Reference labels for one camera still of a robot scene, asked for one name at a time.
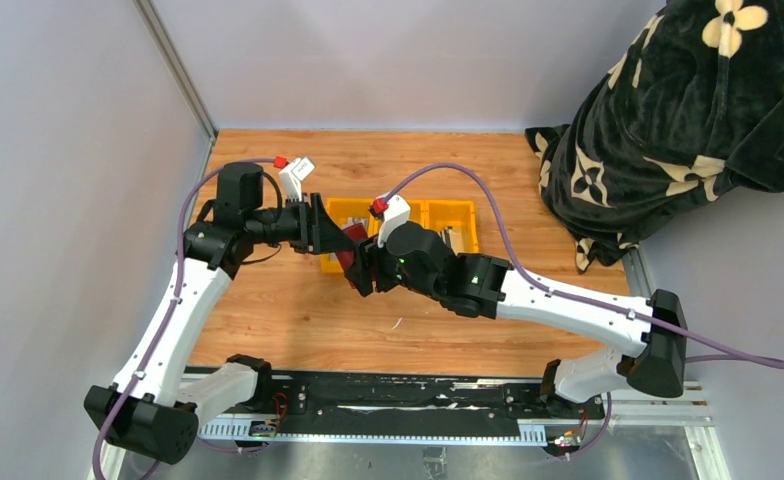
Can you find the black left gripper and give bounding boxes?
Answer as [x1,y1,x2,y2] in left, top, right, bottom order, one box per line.
[248,192,354,255]

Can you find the red leather card holder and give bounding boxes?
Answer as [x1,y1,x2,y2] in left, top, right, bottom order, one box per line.
[335,225,369,282]

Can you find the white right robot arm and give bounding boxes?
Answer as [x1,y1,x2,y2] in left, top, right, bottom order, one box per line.
[342,222,686,418]

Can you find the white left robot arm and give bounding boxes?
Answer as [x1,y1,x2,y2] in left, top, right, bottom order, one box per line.
[84,157,351,465]

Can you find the silver VIP card front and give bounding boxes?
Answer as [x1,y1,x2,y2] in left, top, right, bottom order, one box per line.
[343,216,369,231]

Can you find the yellow bin with black holder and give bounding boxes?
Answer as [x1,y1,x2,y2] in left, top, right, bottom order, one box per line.
[368,198,425,228]

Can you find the beige striped cards in bin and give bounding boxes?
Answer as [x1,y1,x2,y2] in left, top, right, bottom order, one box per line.
[439,225,469,254]

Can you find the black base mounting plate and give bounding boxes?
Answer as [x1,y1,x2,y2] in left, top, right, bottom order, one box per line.
[216,370,605,440]

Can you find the black floral blanket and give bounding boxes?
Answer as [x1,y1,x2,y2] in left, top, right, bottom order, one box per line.
[524,1,784,272]

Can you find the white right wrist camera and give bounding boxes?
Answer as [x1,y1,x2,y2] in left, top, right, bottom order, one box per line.
[376,195,411,248]

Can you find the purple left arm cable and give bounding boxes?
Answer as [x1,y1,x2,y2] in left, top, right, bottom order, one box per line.
[92,157,281,480]

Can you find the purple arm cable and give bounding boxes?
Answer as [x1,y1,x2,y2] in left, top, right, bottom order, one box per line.
[381,162,784,458]
[92,157,281,480]

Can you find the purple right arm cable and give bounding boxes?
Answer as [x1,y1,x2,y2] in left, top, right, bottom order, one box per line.
[381,162,784,458]

